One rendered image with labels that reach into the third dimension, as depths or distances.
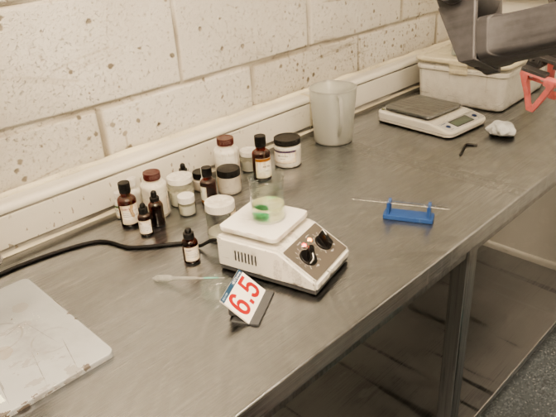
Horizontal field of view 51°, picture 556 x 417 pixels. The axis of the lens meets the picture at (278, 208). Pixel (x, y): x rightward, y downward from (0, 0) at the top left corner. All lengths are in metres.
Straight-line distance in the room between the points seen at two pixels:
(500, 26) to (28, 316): 0.82
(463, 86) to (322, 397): 1.02
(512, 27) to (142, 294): 0.70
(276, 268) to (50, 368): 0.38
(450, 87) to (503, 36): 1.13
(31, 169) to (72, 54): 0.24
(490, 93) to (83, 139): 1.17
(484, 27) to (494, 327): 1.38
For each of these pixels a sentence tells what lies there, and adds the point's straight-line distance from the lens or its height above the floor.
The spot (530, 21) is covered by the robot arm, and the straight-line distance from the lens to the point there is 0.80.
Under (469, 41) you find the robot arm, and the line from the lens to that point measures 0.81.
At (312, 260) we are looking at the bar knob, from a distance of 0.97.
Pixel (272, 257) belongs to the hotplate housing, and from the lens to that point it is 0.98.
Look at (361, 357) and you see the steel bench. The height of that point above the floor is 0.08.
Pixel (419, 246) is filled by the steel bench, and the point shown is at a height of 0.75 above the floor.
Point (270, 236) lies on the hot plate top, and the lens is 0.98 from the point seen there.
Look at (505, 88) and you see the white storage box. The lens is 1.86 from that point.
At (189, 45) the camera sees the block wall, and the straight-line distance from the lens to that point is 1.42.
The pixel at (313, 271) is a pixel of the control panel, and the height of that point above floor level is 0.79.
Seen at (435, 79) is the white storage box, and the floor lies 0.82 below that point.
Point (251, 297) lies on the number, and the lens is 0.96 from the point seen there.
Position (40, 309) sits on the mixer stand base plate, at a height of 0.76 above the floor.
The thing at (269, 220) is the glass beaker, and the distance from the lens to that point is 1.01.
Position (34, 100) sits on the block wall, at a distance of 1.24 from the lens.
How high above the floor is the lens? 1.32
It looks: 27 degrees down
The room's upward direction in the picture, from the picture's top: 3 degrees counter-clockwise
